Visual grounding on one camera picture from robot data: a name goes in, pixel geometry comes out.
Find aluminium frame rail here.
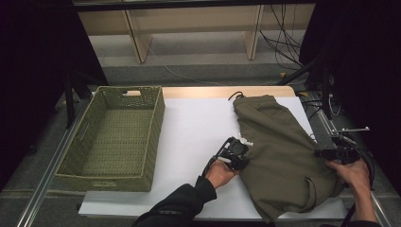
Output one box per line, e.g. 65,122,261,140
15,94,94,227
310,93,393,227

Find olive green shorts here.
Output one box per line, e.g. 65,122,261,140
228,91,344,223

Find person's left hand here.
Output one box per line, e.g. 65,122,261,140
204,160,239,189

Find right hand-held gripper cable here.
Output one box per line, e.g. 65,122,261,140
341,138,376,227

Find white looped cable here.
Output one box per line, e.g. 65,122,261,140
327,94,342,117

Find black metal stand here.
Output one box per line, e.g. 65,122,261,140
62,70,94,130
277,56,336,121

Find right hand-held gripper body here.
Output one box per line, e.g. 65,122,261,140
329,126,371,165

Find black curtain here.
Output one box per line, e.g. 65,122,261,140
298,0,401,187
0,0,109,192

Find bundle of black cables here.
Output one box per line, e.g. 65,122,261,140
259,4,305,68

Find white table cover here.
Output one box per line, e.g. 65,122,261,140
78,96,348,220

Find person's right hand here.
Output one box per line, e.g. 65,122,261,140
325,159,372,190

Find green woven basket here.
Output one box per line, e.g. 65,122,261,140
55,85,166,193

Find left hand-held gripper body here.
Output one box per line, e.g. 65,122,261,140
217,133,254,171

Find hand-held gripper cable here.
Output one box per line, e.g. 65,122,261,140
201,136,235,178
341,138,376,227

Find light wooden desk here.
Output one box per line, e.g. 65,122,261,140
72,0,316,64

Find thin white floor cable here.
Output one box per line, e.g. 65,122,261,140
145,44,228,87

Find left hand-held gripper cable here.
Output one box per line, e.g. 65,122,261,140
201,136,235,178

